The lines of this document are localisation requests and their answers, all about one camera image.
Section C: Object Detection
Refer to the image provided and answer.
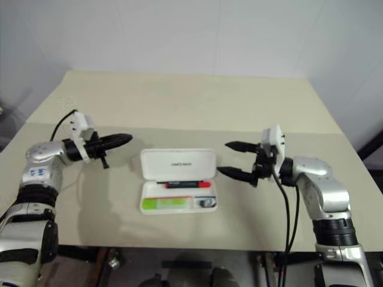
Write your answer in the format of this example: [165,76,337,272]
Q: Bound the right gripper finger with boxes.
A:
[217,166,259,188]
[224,141,260,154]

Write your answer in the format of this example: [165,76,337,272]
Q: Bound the black marker with red cap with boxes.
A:
[163,179,212,190]

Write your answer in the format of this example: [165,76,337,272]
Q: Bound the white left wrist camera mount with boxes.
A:
[70,112,98,164]

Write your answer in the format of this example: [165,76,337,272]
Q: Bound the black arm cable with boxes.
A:
[50,109,76,141]
[270,167,291,287]
[276,182,300,287]

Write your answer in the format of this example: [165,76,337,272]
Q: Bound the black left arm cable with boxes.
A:
[50,109,76,141]

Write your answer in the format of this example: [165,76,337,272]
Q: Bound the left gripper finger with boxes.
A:
[102,138,133,151]
[101,133,133,145]

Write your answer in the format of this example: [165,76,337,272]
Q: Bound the green rectangular eraser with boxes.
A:
[142,197,193,213]

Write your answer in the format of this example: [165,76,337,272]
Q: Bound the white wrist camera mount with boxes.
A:
[70,112,98,164]
[261,124,285,182]

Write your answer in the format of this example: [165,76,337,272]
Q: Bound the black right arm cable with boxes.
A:
[276,182,300,287]
[270,167,291,287]

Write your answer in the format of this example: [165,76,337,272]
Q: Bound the white hinged pencil case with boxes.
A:
[139,148,218,215]

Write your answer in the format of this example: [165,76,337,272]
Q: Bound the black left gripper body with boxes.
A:
[85,132,110,170]

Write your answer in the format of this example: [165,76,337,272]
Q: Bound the black stand frame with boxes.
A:
[355,119,383,172]

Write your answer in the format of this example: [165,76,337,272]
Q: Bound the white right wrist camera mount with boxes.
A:
[261,124,285,182]

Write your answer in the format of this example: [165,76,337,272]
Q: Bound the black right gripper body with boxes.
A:
[253,145,279,181]

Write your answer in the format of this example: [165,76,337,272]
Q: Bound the rusty metal table leg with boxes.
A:
[98,248,112,287]

